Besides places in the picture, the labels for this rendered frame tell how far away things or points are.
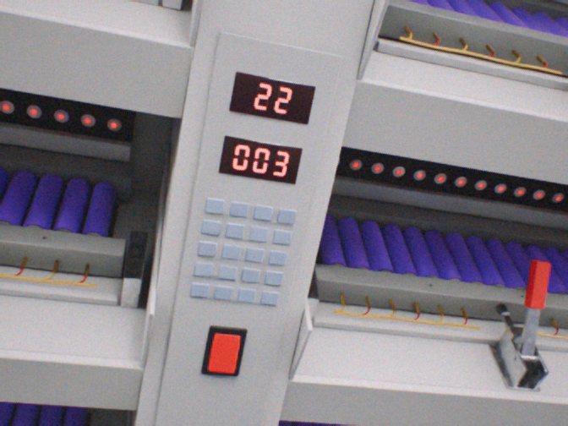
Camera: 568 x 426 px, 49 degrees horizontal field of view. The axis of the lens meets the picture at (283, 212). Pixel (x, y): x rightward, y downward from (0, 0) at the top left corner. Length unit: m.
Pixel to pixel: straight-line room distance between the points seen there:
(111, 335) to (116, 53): 0.18
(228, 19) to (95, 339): 0.22
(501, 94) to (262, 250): 0.18
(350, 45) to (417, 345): 0.24
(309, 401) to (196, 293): 0.12
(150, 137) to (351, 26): 0.25
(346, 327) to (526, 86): 0.21
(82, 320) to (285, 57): 0.22
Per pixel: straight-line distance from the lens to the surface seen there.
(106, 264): 0.46
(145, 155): 0.57
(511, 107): 0.41
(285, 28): 0.36
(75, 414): 0.59
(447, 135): 0.40
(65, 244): 0.45
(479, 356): 0.51
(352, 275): 0.48
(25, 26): 0.36
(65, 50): 0.36
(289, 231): 0.38
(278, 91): 0.35
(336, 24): 0.36
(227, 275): 0.38
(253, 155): 0.36
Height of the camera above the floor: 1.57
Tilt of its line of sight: 16 degrees down
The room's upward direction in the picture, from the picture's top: 12 degrees clockwise
